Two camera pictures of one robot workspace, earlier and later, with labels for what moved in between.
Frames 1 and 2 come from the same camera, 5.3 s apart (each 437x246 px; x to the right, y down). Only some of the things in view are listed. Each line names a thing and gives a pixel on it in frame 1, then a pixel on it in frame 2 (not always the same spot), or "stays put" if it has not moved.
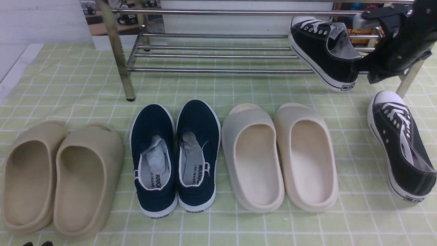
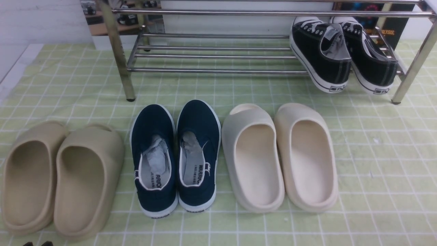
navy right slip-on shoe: x=198 y=135 stays put
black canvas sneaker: x=402 y=146 → x=374 y=67
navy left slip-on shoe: x=153 y=149 stays put
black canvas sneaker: x=327 y=50 stays put
